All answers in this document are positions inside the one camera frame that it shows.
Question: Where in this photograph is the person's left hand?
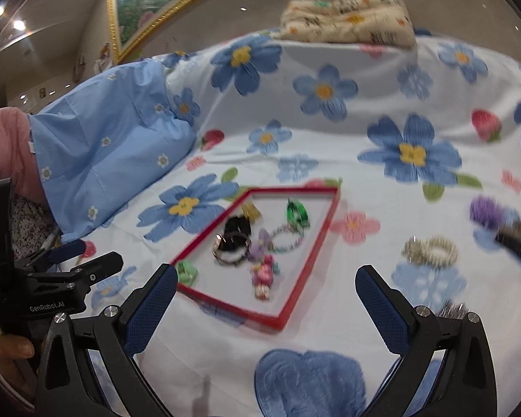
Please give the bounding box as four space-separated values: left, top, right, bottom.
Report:
0 332 36 400

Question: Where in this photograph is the pink quilt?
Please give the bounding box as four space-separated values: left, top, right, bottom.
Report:
0 108 44 209

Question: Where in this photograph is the gold framed painting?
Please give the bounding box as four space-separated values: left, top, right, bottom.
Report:
106 0 261 64

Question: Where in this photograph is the pearl bracelet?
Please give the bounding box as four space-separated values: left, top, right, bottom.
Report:
403 235 460 267

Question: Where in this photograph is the beaded bracelet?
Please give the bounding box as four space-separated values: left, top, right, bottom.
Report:
270 223 305 253

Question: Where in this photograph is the pink hair accessory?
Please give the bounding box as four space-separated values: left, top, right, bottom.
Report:
251 255 284 301

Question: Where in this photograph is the purple scrunchie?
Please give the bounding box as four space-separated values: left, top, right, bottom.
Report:
469 195 505 232

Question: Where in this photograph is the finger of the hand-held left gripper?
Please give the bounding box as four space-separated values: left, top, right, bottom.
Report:
15 238 88 273
69 251 125 288

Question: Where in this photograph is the red rimmed tray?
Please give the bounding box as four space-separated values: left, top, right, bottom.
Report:
170 187 341 332

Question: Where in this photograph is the small floral cloth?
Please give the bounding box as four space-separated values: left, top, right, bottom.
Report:
9 195 59 263

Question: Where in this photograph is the cream folded quilt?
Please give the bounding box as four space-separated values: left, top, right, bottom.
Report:
279 0 417 49

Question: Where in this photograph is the purple hair accessory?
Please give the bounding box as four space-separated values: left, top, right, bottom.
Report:
248 229 273 263

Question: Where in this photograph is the dark hair claw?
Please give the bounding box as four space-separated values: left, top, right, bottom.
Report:
494 221 521 265

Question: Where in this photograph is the black scrunchie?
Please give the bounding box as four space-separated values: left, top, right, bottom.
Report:
223 216 253 250

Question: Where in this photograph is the silver hair comb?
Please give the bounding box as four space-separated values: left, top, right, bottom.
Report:
438 301 469 319

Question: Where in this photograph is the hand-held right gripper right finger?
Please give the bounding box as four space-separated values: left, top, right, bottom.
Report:
355 263 498 417

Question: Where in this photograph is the light green hair clip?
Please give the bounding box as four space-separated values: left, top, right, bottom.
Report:
175 261 199 288

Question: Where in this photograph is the floral bed sheet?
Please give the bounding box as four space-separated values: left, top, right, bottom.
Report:
58 28 521 417

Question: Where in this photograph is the blue pillow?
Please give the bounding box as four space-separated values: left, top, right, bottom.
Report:
26 60 197 246

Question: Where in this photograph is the wristwatch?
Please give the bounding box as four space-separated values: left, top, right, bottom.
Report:
212 234 251 267

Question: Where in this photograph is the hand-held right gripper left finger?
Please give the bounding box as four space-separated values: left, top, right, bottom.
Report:
35 264 179 417

